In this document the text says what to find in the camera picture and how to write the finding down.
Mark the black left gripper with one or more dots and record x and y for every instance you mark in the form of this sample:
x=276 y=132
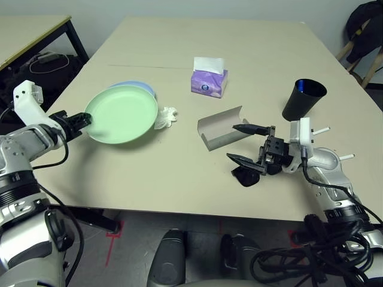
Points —
x=61 y=124

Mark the purple tissue box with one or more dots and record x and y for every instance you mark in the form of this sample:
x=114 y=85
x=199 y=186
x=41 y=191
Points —
x=206 y=85

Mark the white marker blue cap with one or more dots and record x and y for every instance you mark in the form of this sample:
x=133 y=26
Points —
x=321 y=130
x=347 y=156
x=300 y=85

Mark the black sunglasses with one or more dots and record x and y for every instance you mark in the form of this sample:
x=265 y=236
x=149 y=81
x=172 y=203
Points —
x=246 y=179

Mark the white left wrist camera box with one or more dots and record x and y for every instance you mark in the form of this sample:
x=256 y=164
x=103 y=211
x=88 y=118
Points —
x=27 y=101

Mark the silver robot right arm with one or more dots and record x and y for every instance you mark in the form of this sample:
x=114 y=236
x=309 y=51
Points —
x=324 y=160

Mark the grey power adapter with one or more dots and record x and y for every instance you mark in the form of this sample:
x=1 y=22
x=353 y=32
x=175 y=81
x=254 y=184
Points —
x=48 y=56

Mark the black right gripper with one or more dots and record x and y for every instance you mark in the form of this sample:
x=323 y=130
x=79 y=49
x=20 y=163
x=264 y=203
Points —
x=275 y=146

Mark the green plate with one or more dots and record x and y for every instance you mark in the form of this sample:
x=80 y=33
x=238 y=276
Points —
x=119 y=116

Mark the grey robot right leg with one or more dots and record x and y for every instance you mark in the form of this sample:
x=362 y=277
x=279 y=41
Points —
x=239 y=248

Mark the white tissue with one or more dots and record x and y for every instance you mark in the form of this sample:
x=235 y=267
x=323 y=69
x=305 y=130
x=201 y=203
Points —
x=167 y=116

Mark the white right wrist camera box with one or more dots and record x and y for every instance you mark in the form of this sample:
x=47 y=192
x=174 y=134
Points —
x=302 y=131

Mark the grey robot leg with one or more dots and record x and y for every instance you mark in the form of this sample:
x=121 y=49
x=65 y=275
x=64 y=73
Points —
x=167 y=260
x=239 y=248

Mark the black jacket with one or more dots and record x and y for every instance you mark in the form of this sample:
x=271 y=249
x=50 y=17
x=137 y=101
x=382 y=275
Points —
x=365 y=30

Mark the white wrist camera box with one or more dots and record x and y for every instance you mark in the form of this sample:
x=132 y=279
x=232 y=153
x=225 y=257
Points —
x=302 y=131
x=27 y=101

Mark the grey robot left leg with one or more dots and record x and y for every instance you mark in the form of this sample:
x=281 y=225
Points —
x=167 y=260

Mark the black cup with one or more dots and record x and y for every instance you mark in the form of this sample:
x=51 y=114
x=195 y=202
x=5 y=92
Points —
x=296 y=110

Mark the grey glasses case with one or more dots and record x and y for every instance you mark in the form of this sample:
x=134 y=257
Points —
x=215 y=131

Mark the blue plate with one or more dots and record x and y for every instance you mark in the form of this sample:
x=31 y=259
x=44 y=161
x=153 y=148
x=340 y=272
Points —
x=140 y=85

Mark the wooden stool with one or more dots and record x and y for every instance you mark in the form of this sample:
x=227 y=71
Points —
x=371 y=70

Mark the beige side table black frame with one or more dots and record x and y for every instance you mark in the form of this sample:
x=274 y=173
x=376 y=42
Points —
x=24 y=33

